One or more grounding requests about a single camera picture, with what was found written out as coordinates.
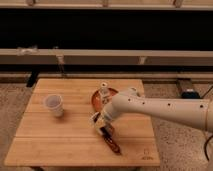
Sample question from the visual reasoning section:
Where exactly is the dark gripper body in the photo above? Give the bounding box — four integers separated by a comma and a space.
90, 112, 106, 134

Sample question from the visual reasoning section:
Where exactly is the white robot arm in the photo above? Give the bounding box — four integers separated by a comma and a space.
91, 88, 213, 135

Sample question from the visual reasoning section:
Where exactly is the orange ceramic bowl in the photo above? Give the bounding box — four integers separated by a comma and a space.
91, 88, 118, 112

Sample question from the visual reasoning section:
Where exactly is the translucent plastic cup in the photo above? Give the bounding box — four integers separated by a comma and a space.
43, 94, 63, 117

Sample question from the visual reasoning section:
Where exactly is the wooden table board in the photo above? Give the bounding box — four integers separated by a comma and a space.
4, 79, 160, 167

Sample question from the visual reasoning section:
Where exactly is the black power box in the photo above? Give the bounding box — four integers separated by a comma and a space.
177, 79, 200, 99

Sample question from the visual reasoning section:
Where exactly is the black cable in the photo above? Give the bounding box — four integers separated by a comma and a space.
203, 133, 213, 163

